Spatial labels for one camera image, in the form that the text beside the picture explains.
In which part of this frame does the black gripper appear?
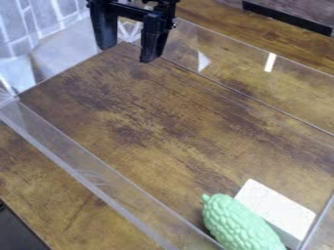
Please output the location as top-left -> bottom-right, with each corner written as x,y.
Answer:
85,0 -> 180,63

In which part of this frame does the black bar on table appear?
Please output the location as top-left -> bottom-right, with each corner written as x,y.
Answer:
242,0 -> 334,37

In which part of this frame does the green bumpy bitter gourd toy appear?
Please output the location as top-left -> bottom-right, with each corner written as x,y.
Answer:
202,193 -> 286,250

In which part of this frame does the white rectangular block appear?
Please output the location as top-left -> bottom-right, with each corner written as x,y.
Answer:
235,179 -> 315,250

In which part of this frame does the clear acrylic tray enclosure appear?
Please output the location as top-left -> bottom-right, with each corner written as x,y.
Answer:
0,5 -> 334,250

